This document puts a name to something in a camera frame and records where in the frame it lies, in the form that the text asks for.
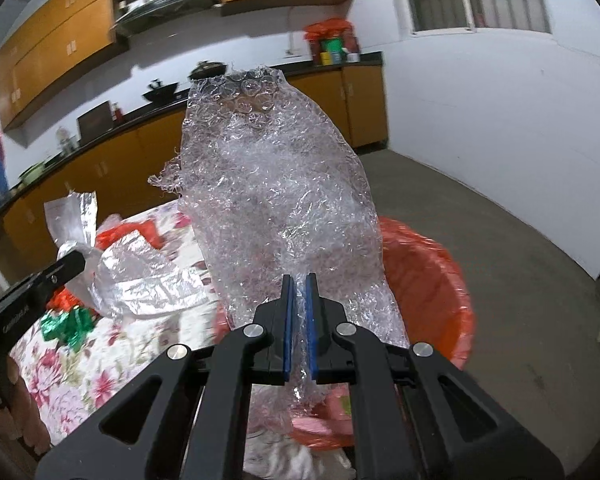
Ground orange plastic bag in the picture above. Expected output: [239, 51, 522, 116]
[95, 225, 165, 252]

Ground red bin with orange liner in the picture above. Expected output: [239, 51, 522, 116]
[212, 216, 476, 451]

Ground black pot with lid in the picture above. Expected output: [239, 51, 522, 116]
[189, 61, 229, 81]

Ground long orange wall cabinets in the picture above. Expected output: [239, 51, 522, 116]
[0, 0, 130, 131]

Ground silvery plastic bag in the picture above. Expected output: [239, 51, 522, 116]
[44, 191, 221, 320]

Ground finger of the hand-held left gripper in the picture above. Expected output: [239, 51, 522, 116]
[9, 249, 87, 308]

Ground person's left hand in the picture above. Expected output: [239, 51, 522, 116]
[0, 355, 52, 457]

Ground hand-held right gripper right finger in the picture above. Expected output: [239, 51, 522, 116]
[304, 272, 566, 480]

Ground black kitchen countertop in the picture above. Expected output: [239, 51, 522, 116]
[0, 52, 385, 221]

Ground green cooking pot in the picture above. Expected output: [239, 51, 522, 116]
[19, 161, 49, 184]

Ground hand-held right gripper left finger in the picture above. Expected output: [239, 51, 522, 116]
[34, 274, 297, 480]

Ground floral mattress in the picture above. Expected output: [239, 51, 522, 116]
[7, 200, 356, 480]

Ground orange bag of groceries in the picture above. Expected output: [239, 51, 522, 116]
[303, 17, 362, 66]

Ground clear bubble wrap sheet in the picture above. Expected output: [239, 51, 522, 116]
[148, 66, 412, 411]

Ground red shiny wrapper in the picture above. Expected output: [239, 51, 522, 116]
[46, 286, 82, 312]

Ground brown cutting board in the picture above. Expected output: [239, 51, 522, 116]
[77, 101, 114, 144]

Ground orange base cabinets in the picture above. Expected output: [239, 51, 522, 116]
[0, 67, 388, 261]

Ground glass jar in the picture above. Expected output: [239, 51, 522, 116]
[55, 127, 79, 154]

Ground green foil wrapper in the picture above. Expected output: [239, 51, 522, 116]
[40, 307, 99, 351]

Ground black wok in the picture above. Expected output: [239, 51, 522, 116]
[142, 79, 180, 104]

